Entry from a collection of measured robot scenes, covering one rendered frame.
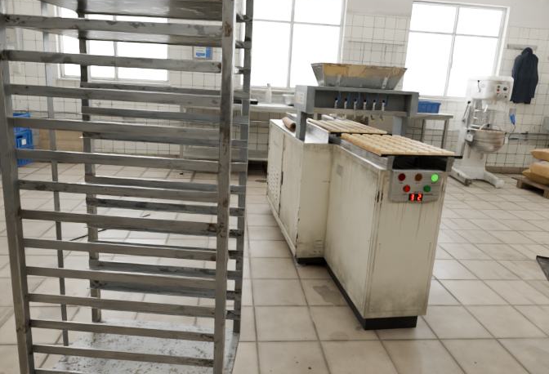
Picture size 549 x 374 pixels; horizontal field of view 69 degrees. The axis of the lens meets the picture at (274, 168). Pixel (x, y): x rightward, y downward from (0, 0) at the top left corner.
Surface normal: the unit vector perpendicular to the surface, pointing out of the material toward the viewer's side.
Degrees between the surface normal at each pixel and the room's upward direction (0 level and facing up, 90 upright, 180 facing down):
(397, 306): 90
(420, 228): 90
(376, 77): 115
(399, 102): 90
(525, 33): 90
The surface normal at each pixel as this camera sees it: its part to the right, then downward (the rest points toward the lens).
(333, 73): 0.13, 0.61
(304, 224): 0.17, 0.22
